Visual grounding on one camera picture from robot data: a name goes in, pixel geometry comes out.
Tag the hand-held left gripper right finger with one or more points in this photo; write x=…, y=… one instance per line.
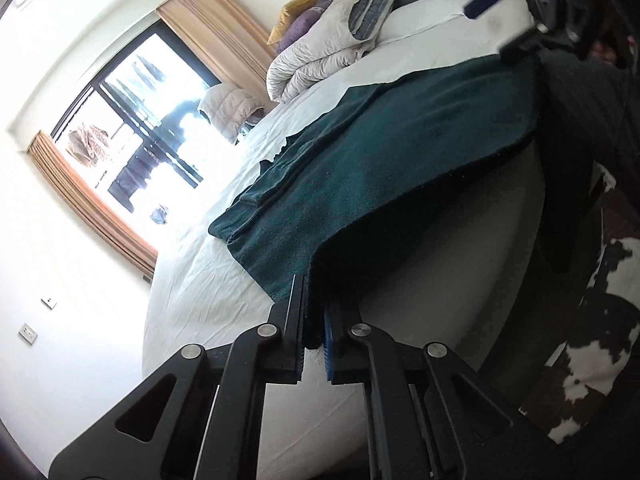
x=329, y=350

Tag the person's dark clothing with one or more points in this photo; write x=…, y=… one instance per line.
x=590, y=135

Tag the white wall socket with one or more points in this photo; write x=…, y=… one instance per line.
x=28, y=334

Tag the black framed glass door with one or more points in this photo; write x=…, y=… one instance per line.
x=130, y=90

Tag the yellow pillow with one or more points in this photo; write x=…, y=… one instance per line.
x=292, y=17

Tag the folded grey quilt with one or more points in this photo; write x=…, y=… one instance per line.
x=320, y=55

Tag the flat white pillow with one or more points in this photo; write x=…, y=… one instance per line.
x=435, y=15

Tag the cow print cloth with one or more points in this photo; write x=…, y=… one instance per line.
x=600, y=320

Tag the dark hanging clothes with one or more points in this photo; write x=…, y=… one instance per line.
x=135, y=175

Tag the beige puffer jacket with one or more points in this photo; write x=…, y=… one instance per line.
x=227, y=110

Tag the bed with white sheet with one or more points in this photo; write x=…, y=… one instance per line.
x=200, y=285

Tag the purple pillow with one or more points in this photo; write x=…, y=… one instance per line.
x=305, y=25

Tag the beige curtain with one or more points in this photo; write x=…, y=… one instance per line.
x=90, y=205
x=220, y=35

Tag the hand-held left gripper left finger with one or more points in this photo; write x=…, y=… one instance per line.
x=295, y=320

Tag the small grey hanging garment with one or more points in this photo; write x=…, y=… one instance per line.
x=160, y=215

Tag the brown hanging garment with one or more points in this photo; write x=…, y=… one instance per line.
x=87, y=145

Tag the dark green knit sweater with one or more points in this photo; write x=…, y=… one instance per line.
x=375, y=160

